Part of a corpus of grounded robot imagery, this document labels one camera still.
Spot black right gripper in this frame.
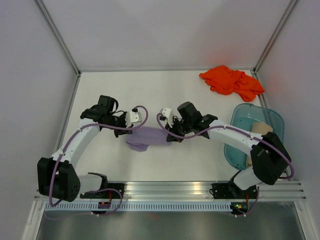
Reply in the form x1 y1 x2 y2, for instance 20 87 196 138
165 116 193 142

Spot aluminium frame post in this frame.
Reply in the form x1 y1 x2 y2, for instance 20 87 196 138
252 0 300 76
33 0 81 77

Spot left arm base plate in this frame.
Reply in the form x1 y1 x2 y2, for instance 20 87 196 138
80 182 125 200

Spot left aluminium frame post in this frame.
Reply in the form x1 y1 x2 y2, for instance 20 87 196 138
33 0 81 77

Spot slotted cable duct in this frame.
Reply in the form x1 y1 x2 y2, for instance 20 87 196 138
44 201 232 212

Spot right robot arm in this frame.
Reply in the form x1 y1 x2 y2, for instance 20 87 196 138
157 101 295 198

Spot orange t-shirt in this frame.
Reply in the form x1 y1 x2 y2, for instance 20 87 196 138
199 65 265 102

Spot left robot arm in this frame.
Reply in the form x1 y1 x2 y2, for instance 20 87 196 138
37 95 140 202

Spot teal plastic bin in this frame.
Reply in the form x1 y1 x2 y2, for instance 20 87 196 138
223 102 286 172

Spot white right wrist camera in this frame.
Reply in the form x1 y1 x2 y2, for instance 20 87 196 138
159 108 174 128

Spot purple t-shirt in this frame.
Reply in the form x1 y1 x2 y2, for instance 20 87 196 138
125 126 172 152

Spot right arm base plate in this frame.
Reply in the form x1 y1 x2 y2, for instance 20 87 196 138
209 182 258 200

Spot right aluminium frame post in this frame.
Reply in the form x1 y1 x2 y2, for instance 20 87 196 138
252 0 300 76

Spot rolled beige t-shirt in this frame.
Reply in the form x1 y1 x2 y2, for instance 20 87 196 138
246 122 273 168

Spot aluminium mounting rail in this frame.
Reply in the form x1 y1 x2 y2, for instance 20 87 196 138
109 180 307 202

